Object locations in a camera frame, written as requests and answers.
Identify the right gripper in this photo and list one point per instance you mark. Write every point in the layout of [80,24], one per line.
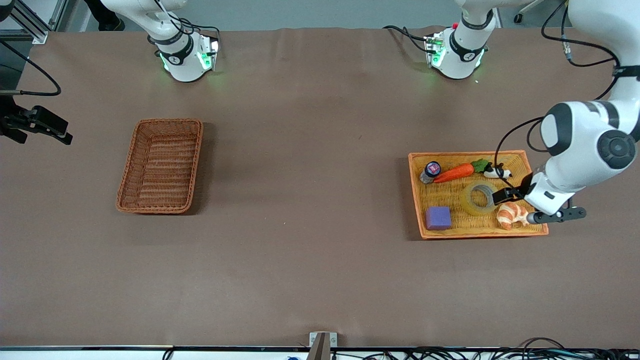
[20,121]

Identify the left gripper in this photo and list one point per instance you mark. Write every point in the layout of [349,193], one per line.
[520,192]

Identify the clear yellowish tape roll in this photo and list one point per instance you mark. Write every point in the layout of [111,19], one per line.
[466,202]

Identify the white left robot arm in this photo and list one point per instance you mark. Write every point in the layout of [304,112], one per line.
[575,135]

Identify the orange yellow wicker basket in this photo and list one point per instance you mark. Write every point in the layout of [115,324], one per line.
[447,197]

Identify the brown wicker basket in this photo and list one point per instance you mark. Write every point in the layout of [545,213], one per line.
[160,165]

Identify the black white panda figurine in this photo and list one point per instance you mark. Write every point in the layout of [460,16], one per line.
[495,173]

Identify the toy croissant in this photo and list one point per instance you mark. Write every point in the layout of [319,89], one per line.
[510,215]

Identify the orange toy carrot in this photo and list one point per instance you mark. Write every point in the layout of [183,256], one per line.
[455,173]

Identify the purple foam cube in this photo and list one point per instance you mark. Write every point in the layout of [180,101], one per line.
[438,218]

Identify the small jar pink lid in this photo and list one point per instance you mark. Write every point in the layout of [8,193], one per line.
[431,170]

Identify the person's black leg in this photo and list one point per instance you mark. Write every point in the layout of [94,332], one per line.
[107,20]

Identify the black chair caster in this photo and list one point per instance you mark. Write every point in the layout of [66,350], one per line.
[518,18]

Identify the brown table cover sheet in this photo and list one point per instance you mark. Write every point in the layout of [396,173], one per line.
[320,250]

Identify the aluminium frame profile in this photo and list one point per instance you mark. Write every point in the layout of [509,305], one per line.
[35,32]

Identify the black table edge rail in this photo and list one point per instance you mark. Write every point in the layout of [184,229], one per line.
[100,347]

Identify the grey metal bracket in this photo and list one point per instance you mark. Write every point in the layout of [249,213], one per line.
[316,340]

